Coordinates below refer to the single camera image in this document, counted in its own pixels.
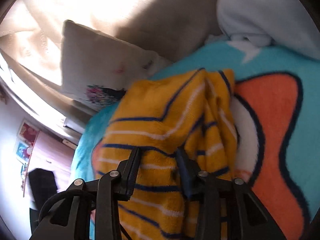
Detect teal cartoon fleece blanket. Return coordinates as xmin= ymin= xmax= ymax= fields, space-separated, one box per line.
xmin=72 ymin=41 xmax=319 ymax=239

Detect black chair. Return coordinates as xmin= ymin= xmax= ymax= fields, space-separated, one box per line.
xmin=28 ymin=168 xmax=57 ymax=211

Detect light blue plush pillow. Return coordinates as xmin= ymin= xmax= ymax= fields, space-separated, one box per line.
xmin=217 ymin=0 xmax=319 ymax=60

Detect wall poster pictures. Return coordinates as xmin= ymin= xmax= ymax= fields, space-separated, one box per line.
xmin=16 ymin=119 xmax=40 ymax=163

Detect black braided cable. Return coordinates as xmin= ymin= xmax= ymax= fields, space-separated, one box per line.
xmin=37 ymin=189 xmax=98 ymax=225

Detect beige curtain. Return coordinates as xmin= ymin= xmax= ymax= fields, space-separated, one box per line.
xmin=0 ymin=0 xmax=223 ymax=136

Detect white floral cushion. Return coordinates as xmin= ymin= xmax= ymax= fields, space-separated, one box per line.
xmin=60 ymin=20 xmax=171 ymax=111

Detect yellow striped knit sweater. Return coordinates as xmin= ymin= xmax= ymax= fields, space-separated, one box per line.
xmin=92 ymin=69 xmax=237 ymax=239

